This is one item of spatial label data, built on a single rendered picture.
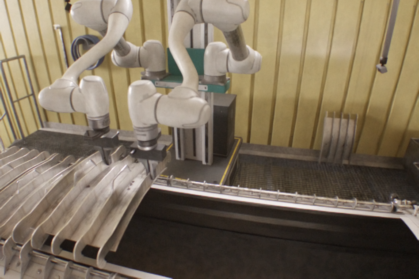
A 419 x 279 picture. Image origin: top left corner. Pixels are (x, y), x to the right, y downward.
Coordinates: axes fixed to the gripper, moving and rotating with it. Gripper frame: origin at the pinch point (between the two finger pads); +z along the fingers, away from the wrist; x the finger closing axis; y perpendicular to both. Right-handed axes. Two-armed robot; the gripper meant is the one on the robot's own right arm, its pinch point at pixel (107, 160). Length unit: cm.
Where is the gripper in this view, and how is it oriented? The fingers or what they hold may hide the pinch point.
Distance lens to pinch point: 122.3
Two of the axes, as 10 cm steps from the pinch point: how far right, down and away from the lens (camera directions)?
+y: 2.1, -4.1, 8.9
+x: -9.8, -0.9, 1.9
